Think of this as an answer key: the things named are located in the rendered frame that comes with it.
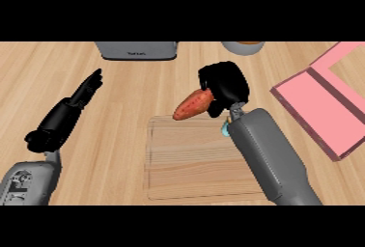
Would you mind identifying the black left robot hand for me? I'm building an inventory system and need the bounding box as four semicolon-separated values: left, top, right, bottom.
22;68;104;153

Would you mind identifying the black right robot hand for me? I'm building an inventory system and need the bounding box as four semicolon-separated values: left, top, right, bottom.
197;61;251;119

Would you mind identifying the orange sweet potato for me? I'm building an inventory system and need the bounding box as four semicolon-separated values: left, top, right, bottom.
172;88;216;122

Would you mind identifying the pink open box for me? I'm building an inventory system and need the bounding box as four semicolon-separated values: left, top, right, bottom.
269;41;365;162

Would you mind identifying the pale wooden cutting board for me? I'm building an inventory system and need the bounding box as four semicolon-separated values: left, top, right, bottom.
143;114;265;202

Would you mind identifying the grey round pot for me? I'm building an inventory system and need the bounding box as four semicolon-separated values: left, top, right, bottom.
220;41;266;57

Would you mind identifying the grey appliance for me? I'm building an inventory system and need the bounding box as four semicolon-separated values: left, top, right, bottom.
95;41;180;62

